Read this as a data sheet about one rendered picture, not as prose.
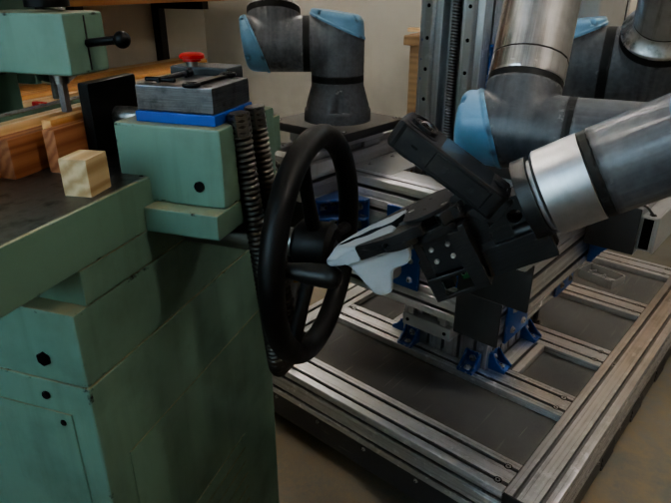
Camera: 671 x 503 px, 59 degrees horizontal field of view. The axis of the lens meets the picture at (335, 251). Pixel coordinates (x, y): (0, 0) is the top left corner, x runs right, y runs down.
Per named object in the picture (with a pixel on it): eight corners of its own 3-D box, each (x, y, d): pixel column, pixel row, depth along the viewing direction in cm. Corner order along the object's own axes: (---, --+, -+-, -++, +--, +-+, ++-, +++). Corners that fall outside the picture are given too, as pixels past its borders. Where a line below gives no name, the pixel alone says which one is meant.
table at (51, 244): (87, 344, 47) (73, 275, 44) (-180, 286, 55) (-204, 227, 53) (334, 153, 99) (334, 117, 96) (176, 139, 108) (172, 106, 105)
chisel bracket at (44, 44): (75, 90, 70) (61, 12, 66) (-17, 84, 74) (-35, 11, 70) (115, 81, 76) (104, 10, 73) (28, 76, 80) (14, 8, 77)
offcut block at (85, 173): (92, 198, 60) (85, 160, 59) (64, 196, 61) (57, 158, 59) (112, 187, 64) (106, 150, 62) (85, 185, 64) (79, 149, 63)
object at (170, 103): (216, 127, 63) (211, 74, 61) (128, 120, 66) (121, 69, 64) (267, 105, 74) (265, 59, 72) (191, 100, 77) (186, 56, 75)
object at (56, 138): (62, 174, 68) (53, 130, 66) (50, 172, 68) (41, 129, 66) (147, 140, 82) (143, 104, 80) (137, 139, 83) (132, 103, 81)
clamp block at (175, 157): (224, 212, 65) (217, 131, 61) (121, 199, 69) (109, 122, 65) (278, 174, 78) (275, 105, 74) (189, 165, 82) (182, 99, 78)
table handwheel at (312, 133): (374, 122, 81) (360, 320, 88) (243, 113, 86) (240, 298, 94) (295, 129, 54) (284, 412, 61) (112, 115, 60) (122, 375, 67)
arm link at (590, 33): (525, 93, 108) (536, 13, 102) (605, 98, 103) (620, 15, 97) (513, 104, 98) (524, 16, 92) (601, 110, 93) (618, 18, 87)
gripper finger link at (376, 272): (339, 314, 58) (423, 286, 54) (312, 263, 57) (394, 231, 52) (349, 300, 61) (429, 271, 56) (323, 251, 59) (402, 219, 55)
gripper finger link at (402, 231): (356, 267, 54) (444, 235, 50) (348, 252, 53) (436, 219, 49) (370, 248, 58) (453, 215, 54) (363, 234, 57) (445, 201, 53)
